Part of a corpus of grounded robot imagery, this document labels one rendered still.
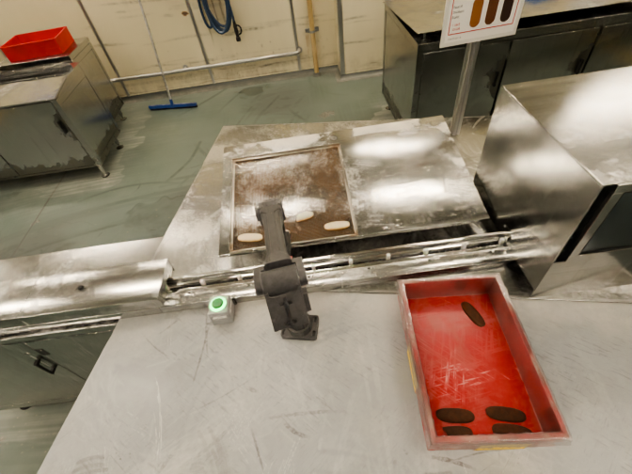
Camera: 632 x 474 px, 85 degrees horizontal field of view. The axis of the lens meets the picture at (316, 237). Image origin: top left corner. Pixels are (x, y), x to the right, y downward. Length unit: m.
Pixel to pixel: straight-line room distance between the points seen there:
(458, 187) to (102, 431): 1.49
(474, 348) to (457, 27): 1.24
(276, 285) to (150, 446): 0.69
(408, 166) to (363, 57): 3.11
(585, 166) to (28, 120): 3.71
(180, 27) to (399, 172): 3.71
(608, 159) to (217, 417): 1.25
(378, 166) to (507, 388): 0.94
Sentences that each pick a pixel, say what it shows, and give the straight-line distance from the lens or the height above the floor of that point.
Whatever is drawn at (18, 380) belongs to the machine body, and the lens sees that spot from 2.17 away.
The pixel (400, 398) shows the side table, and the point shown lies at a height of 0.82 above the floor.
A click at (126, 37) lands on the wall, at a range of 5.01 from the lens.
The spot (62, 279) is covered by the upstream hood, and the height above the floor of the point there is 0.92.
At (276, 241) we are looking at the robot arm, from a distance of 0.82.
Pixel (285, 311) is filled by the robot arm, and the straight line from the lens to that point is 0.73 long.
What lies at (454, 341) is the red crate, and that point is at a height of 0.82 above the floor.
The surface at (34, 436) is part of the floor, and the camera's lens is 2.58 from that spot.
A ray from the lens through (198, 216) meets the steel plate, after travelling 1.69.
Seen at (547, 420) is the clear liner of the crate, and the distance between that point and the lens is 1.14.
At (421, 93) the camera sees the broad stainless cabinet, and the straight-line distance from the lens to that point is 2.88.
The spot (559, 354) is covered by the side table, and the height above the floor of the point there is 0.82.
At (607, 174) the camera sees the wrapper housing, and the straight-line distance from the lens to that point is 1.08.
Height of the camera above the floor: 1.89
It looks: 48 degrees down
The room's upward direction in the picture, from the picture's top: 9 degrees counter-clockwise
